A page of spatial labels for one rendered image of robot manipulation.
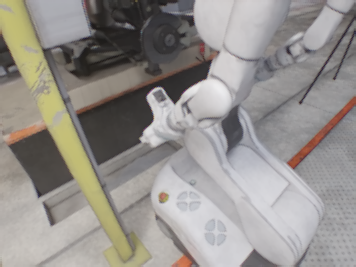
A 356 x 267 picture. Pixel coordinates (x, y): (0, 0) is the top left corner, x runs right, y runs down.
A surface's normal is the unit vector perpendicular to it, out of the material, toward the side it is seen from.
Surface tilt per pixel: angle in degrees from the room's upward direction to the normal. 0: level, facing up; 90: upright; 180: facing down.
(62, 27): 90
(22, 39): 90
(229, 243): 38
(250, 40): 105
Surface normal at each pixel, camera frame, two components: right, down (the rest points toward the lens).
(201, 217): 0.34, -0.38
